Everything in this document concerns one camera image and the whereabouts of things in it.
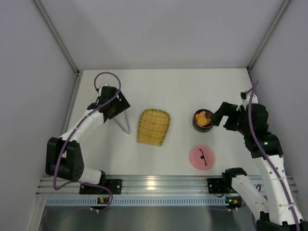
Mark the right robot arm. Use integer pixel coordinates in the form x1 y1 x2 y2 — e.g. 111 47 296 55
210 102 308 231

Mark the green bamboo tray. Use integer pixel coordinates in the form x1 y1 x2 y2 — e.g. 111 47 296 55
137 109 171 146

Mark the pink round lid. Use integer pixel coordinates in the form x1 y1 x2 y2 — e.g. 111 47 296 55
189 146 215 171

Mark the right black base bracket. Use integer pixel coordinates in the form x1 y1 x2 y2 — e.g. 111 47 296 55
207 178 231 194

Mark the left black base bracket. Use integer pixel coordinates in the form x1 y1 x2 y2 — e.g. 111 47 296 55
79 179 122 195

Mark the round yellow cracker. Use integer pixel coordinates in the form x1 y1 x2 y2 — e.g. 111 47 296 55
197 117 210 127

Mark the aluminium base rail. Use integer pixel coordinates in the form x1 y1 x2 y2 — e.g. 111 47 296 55
36 175 299 196

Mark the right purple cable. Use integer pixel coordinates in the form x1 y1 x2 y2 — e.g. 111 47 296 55
247 80 301 231

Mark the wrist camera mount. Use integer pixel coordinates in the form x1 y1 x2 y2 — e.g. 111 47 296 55
236 91 259 111
97 82 109 94

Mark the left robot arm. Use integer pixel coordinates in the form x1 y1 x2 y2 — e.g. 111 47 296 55
45 85 130 186

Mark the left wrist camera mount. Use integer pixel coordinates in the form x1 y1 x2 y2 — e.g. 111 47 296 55
97 82 109 94

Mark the steel lunch box bowl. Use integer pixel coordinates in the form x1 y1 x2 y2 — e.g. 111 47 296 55
192 109 213 132

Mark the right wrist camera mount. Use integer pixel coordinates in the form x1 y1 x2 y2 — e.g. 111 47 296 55
236 91 259 111

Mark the black base bracket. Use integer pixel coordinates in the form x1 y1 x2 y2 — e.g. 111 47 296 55
79 179 122 195
207 178 231 194

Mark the slotted cable duct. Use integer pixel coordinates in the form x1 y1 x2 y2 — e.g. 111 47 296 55
45 196 228 206

